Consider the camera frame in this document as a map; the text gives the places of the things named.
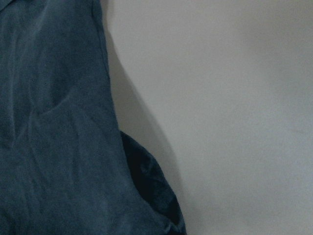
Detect dark navy printed t-shirt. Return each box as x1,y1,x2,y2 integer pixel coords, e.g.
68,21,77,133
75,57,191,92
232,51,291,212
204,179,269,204
0,0,186,235

